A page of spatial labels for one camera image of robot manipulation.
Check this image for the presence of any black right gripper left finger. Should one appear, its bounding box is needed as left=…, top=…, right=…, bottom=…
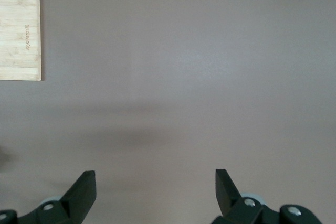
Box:
left=0, top=170, right=97, bottom=224

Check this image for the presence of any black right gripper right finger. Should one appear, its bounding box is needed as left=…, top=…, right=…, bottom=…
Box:
left=212, top=168, right=322, bottom=224

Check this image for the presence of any bamboo cutting board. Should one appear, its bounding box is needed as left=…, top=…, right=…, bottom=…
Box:
left=0, top=0, right=42, bottom=81

